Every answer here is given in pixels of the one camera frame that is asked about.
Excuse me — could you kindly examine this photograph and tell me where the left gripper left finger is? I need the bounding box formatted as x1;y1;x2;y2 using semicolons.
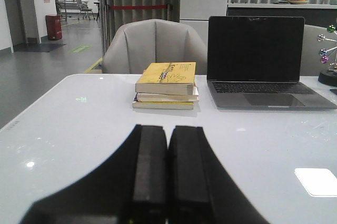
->
21;124;167;223

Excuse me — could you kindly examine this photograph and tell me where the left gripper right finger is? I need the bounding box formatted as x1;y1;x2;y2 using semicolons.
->
167;126;268;223

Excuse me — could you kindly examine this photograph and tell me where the bottom yellow book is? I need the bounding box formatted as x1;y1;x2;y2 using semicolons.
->
132;101;194;110

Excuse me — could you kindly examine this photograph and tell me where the yellow book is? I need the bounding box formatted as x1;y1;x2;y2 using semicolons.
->
135;62;196;95
132;101;194;110

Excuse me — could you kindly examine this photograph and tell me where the middle white book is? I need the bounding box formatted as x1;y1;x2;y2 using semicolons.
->
135;86;199;102

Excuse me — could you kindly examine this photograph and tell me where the top yellow book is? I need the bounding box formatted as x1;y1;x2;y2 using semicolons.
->
135;62;196;95

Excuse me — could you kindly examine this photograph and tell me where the left grey armchair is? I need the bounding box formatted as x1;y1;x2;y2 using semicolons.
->
102;19;207;75

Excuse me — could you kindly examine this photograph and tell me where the grey armchair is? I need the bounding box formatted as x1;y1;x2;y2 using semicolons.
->
300;24;336;76
102;19;207;75

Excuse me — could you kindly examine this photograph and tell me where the grey open laptop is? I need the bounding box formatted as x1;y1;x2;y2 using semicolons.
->
206;16;336;110

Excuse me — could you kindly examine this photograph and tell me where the right grey armchair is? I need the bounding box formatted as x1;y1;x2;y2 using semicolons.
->
300;24;336;76

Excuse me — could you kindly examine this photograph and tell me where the ferris wheel desk ornament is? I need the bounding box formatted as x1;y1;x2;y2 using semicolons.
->
317;24;336;87

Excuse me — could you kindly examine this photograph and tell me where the red trash bin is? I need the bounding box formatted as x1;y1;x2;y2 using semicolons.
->
45;15;62;40

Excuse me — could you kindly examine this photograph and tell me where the red barrier belt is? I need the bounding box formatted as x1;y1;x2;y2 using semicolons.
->
108;4;173;20

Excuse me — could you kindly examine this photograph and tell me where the metal waiting bench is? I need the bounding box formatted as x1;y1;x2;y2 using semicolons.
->
55;0;95;20

